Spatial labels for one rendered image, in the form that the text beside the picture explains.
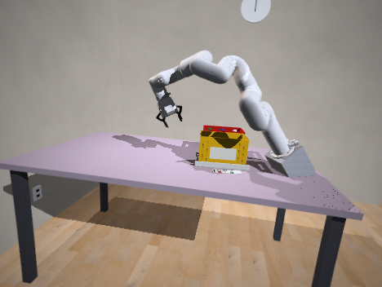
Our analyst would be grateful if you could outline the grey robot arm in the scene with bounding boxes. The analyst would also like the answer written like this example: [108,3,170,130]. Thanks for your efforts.
[149,51,299,158]

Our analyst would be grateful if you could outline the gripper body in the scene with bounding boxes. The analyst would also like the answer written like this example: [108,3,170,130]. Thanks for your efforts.
[157,96,178,117]

